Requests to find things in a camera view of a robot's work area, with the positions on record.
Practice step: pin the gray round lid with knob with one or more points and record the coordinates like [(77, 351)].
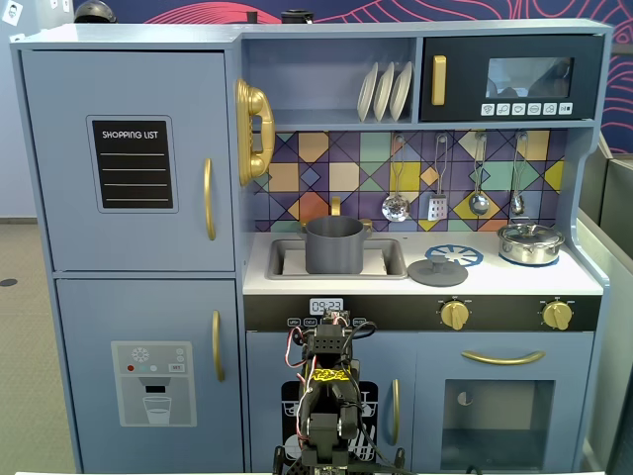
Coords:
[(437, 274)]

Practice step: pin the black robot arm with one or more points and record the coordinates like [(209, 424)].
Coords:
[(329, 346)]

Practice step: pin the steel pot with lid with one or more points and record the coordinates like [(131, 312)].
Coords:
[(529, 245)]

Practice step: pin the gray plastic pot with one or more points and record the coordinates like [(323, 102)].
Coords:
[(334, 250)]

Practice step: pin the gold faucet spout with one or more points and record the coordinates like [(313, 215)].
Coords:
[(336, 205)]

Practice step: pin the gold faucet knob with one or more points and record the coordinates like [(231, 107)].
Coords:
[(366, 224)]

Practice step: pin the gray toy sink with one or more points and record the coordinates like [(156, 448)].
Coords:
[(393, 259)]

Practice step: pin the metal slotted spatula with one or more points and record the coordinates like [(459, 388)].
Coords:
[(437, 208)]

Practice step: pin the blue dishwasher door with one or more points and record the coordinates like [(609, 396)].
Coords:
[(267, 366)]

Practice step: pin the gold toy telephone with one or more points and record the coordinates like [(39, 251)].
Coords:
[(254, 106)]

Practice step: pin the white toy plate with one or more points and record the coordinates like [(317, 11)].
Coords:
[(366, 94), (401, 89), (383, 91)]

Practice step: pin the blue toy kitchen unit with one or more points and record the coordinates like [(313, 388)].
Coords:
[(316, 84)]

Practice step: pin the gold stove knob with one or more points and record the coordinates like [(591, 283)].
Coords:
[(455, 315), (558, 315)]

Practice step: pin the metal ladle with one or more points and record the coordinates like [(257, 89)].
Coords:
[(479, 204)]

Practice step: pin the blue oven door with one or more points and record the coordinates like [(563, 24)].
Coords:
[(430, 366)]

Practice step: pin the black shopping list chalkboard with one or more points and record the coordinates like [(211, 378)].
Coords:
[(131, 163)]

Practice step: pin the small metal spoon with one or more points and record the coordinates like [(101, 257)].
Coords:
[(517, 204)]

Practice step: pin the dark microwave door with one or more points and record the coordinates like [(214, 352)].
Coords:
[(465, 74)]

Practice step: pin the blue freezer door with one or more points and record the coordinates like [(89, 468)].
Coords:
[(89, 316)]

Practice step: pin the blue fridge door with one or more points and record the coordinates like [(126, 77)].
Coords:
[(64, 148)]

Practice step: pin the black floor disc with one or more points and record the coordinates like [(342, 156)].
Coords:
[(8, 282)]

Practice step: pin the black helmet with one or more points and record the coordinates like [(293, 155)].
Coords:
[(95, 12)]

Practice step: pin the white paper with portrait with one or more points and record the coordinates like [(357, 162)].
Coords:
[(13, 13)]

